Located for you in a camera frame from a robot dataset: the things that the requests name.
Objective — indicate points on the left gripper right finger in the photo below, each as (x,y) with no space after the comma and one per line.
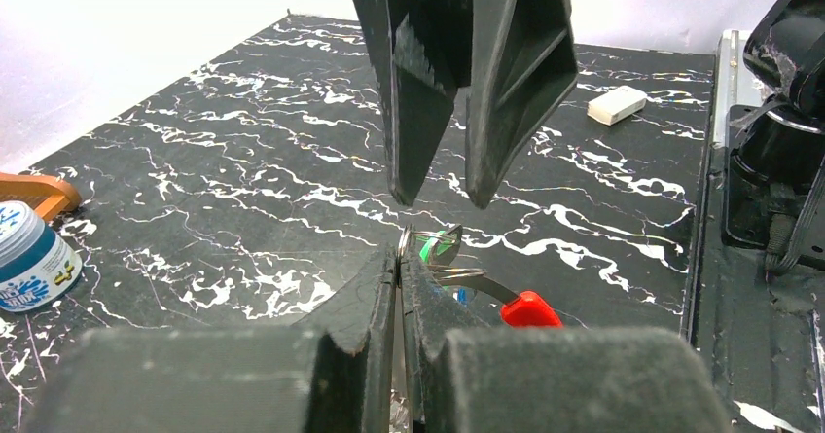
(467,376)

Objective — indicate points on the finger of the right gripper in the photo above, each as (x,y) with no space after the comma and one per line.
(421,52)
(523,64)

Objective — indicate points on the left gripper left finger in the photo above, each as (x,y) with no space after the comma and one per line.
(330,371)

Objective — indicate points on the red handled keyring with keys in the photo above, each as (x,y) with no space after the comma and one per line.
(516,309)

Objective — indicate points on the green tagged key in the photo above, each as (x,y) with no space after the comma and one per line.
(434,245)

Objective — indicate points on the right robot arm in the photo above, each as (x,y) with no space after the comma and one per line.
(775,183)

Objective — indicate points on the white card box right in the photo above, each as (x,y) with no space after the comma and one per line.
(616,105)

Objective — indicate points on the small blue patterned tin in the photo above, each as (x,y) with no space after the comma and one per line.
(37,265)

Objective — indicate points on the orange wooden shelf rack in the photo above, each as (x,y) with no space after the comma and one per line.
(48,196)

